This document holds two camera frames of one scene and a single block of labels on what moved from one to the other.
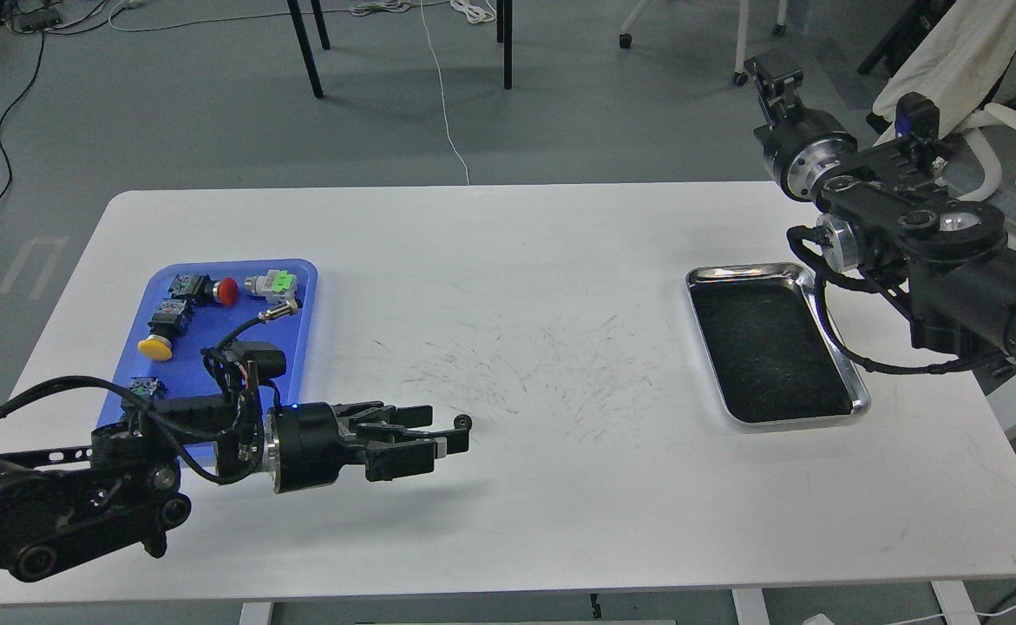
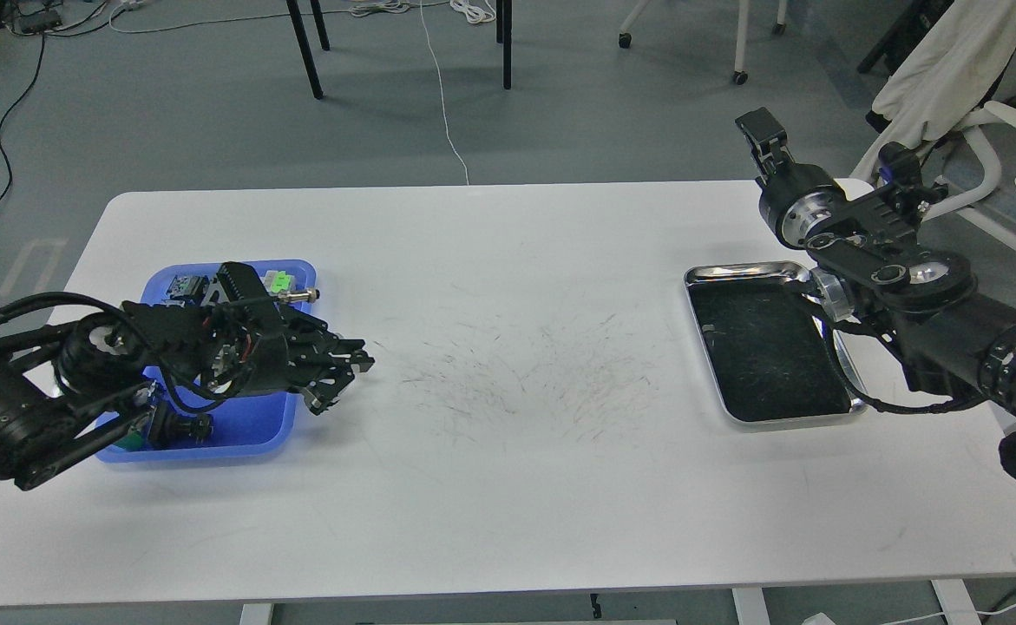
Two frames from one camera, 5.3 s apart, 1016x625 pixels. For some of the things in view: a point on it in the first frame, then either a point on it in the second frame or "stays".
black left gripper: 305,445 -> 291,351
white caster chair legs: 741,75 stays
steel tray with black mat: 768,347 stays
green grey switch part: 278,286 stays
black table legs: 504,15 stays
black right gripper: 799,147 -> 797,202
